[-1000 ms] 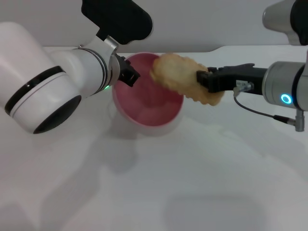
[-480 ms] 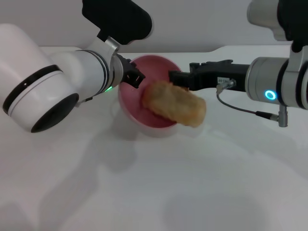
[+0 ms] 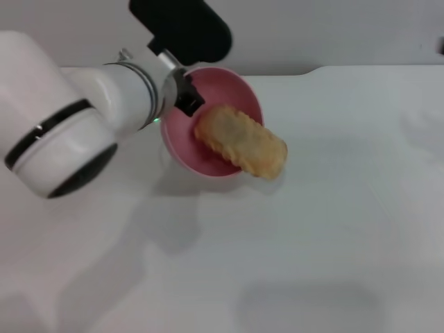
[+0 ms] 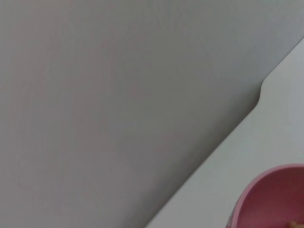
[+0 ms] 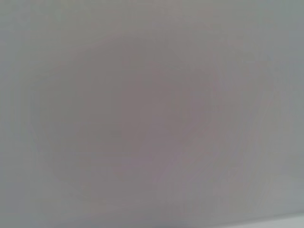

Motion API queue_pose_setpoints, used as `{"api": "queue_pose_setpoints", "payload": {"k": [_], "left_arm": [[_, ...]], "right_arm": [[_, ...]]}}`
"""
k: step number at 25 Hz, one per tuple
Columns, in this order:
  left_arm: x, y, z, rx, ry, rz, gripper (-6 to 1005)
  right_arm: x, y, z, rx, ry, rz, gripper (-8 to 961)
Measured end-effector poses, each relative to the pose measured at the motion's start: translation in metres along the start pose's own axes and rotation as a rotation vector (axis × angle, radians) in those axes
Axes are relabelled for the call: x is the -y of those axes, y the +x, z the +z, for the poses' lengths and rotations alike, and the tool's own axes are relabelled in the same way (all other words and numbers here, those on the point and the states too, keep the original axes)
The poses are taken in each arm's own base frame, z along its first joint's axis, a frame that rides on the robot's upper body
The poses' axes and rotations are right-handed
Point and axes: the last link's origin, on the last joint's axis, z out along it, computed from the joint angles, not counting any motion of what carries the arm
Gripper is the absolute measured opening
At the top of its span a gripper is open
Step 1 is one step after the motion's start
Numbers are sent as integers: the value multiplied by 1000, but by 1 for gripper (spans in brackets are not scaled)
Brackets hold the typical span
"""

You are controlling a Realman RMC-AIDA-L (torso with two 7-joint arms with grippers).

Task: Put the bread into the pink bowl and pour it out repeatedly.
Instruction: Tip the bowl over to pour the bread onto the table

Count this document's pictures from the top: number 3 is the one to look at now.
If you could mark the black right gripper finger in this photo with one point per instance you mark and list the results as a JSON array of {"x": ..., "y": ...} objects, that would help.
[{"x": 441, "y": 45}]

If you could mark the orange ridged toy bread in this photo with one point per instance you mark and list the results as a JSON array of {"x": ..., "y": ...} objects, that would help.
[{"x": 243, "y": 142}]

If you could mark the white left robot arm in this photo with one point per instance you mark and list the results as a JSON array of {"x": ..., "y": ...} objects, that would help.
[{"x": 69, "y": 121}]

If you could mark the pink plastic bowl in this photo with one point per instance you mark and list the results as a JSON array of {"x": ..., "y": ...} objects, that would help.
[{"x": 180, "y": 145}]

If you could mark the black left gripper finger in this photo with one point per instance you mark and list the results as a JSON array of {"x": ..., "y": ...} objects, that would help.
[{"x": 189, "y": 98}]

